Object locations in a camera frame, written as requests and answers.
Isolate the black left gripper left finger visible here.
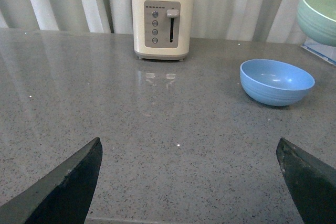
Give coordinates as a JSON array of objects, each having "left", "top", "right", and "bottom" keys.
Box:
[{"left": 1, "top": 137, "right": 102, "bottom": 223}]

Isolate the clear plastic food container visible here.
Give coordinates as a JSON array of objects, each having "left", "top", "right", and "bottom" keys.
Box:
[{"left": 301, "top": 38, "right": 336, "bottom": 66}]

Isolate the cream toaster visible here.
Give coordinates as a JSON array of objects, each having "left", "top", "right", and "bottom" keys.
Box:
[{"left": 132, "top": 0, "right": 194, "bottom": 60}]

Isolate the white curtain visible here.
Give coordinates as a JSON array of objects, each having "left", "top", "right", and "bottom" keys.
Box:
[{"left": 1, "top": 0, "right": 306, "bottom": 44}]

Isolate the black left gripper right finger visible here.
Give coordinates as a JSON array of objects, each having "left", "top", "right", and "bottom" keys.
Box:
[{"left": 276, "top": 137, "right": 335, "bottom": 223}]

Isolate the green bowl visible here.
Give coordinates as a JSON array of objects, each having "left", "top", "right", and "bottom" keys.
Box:
[{"left": 297, "top": 0, "right": 335, "bottom": 47}]

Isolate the blue bowl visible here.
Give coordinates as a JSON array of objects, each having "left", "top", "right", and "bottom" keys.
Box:
[{"left": 240, "top": 59, "right": 315, "bottom": 106}]

